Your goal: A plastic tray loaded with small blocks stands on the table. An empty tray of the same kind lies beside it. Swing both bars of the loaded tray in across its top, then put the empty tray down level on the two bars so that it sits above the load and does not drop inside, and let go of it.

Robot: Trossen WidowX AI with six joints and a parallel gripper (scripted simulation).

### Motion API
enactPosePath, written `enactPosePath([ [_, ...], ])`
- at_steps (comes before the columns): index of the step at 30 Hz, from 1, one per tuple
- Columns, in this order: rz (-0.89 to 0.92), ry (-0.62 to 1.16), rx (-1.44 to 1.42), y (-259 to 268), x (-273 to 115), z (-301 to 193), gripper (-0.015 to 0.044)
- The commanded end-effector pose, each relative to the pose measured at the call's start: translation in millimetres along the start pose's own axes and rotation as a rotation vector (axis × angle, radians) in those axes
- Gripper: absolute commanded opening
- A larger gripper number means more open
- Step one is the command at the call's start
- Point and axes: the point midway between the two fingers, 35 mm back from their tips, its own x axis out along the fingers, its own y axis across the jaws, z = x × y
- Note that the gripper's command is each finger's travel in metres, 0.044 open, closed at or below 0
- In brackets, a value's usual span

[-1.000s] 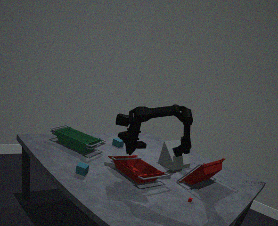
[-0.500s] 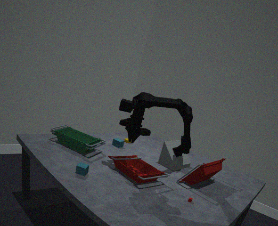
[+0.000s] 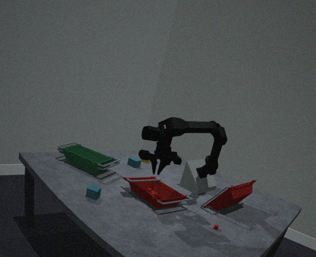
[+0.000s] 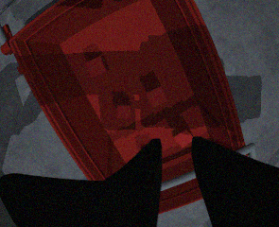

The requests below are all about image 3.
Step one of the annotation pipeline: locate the teal cube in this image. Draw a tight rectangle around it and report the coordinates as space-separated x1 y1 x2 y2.
86 184 101 201
127 157 141 168

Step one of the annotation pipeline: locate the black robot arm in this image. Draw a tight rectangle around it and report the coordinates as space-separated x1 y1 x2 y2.
141 117 228 178

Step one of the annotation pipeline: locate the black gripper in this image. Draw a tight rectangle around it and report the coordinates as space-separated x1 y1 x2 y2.
138 142 182 175

